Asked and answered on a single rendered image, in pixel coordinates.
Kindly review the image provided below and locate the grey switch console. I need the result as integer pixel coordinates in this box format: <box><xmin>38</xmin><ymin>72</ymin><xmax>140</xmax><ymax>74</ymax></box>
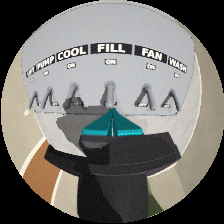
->
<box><xmin>21</xmin><ymin>3</ymin><xmax>195</xmax><ymax>116</ymax></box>

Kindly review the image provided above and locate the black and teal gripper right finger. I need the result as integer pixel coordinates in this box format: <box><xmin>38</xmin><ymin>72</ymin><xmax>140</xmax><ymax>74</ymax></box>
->
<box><xmin>113</xmin><ymin>108</ymin><xmax>144</xmax><ymax>136</ymax></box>

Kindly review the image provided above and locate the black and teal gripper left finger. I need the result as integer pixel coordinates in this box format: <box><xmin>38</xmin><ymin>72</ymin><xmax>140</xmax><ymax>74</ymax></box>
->
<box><xmin>81</xmin><ymin>108</ymin><xmax>113</xmax><ymax>136</ymax></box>

